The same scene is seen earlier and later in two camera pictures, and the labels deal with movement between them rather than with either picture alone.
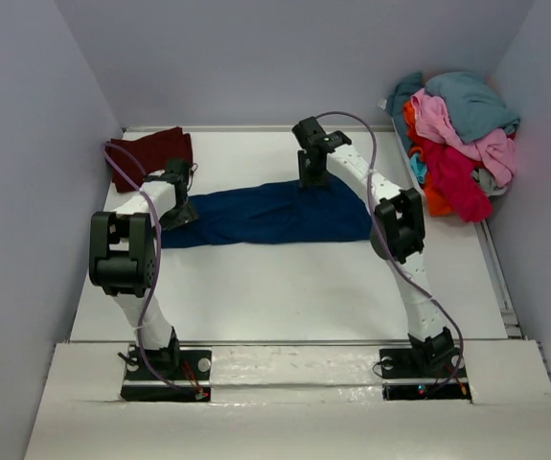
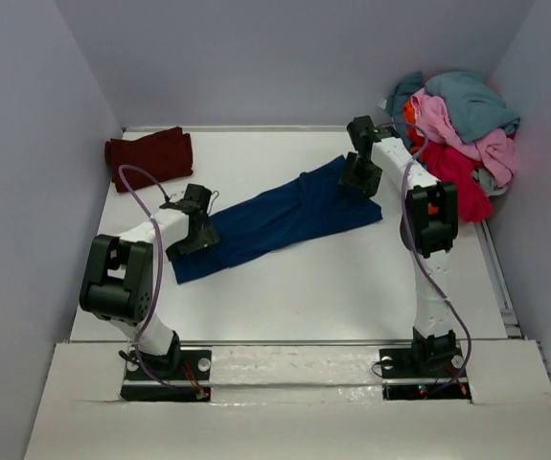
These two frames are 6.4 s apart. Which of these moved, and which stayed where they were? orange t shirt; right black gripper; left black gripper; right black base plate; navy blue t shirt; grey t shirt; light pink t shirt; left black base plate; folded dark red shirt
Moved: right black gripper; left black gripper; navy blue t shirt
Stayed: folded dark red shirt; orange t shirt; light pink t shirt; right black base plate; grey t shirt; left black base plate
